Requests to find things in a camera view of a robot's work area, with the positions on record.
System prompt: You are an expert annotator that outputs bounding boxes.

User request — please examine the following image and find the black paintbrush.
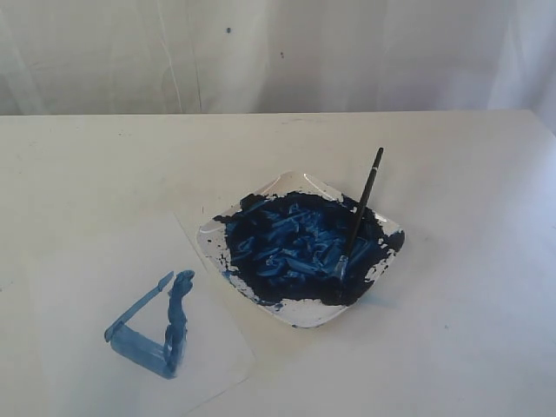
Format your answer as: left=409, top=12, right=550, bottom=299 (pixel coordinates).
left=334, top=147, right=384, bottom=297

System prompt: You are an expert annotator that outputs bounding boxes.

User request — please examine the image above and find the white plate with blue paint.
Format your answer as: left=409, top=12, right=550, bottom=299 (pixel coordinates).
left=197, top=171, right=405, bottom=328

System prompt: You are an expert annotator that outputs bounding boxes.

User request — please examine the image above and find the white paper sheet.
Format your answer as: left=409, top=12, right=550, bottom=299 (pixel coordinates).
left=30, top=214, right=254, bottom=416

